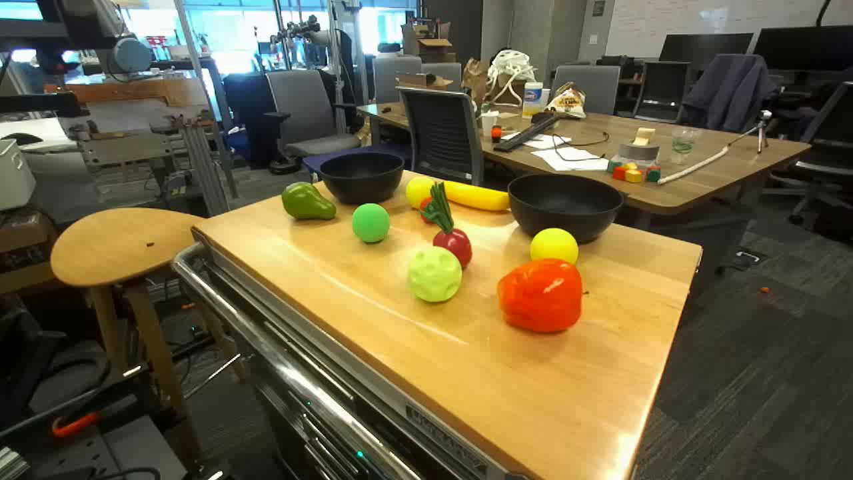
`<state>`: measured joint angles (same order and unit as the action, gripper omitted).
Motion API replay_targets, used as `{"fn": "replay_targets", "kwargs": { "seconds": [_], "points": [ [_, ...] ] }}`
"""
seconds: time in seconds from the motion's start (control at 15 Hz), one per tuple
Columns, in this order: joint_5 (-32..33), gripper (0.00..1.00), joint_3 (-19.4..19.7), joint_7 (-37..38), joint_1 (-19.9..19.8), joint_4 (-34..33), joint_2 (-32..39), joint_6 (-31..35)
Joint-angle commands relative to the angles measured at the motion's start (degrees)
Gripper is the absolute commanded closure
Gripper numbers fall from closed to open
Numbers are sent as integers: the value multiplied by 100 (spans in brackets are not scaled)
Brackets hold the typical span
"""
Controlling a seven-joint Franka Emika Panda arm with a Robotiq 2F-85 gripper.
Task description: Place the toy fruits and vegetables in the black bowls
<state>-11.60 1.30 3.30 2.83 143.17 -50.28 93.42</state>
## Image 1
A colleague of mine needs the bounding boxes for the green toy avocado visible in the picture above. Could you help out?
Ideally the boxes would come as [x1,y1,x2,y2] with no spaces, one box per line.
[283,182,335,220]

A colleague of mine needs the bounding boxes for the green smooth toy ball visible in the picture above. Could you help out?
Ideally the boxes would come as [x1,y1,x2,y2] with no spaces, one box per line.
[351,203,390,246]

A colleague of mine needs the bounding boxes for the yellow toy banana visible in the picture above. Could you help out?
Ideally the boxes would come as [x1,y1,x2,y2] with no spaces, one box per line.
[405,176,509,214]

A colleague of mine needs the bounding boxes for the grey office chair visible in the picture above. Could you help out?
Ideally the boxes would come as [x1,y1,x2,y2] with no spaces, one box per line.
[267,68,357,160]

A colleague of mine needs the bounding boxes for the red toy radish with leaves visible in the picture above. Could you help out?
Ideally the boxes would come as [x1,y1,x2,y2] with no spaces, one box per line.
[429,182,473,266]

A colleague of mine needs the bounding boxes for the light green dimpled toy ball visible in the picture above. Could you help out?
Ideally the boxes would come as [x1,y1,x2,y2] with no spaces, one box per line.
[409,246,462,304]

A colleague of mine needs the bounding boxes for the red orange toy pepper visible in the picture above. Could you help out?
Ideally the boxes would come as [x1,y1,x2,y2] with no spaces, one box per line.
[499,259,585,332]

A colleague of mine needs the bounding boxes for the white rope bundle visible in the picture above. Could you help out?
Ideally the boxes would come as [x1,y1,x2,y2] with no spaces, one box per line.
[485,47,539,106]

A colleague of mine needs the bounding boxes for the large wooden office table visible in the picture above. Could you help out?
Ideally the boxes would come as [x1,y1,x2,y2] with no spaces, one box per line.
[357,98,814,219]

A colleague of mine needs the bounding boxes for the dark mesh office chair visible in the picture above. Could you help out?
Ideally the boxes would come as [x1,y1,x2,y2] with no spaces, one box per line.
[399,87,485,183]

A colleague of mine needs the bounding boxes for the round wooden stool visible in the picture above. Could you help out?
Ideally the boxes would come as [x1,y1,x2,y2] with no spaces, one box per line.
[51,207,203,466]

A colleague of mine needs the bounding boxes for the white papers on table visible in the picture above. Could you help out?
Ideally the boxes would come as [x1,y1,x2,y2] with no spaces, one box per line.
[527,134,607,172]

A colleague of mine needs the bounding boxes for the metal cart handle bar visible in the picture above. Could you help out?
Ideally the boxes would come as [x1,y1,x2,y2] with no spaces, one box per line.
[174,246,422,480]

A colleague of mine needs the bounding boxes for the black bowl near pepper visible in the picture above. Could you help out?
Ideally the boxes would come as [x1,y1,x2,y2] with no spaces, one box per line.
[506,172,623,242]

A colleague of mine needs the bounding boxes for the yellow toy lemon ball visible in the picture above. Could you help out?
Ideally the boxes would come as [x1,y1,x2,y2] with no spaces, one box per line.
[527,226,578,263]

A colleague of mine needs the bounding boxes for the colourful toy blocks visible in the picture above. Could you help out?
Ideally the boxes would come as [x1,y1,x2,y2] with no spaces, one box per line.
[607,162,662,183]

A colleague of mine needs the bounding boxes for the black bowl near avocado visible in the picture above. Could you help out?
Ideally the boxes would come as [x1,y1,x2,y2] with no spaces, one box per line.
[321,150,402,204]

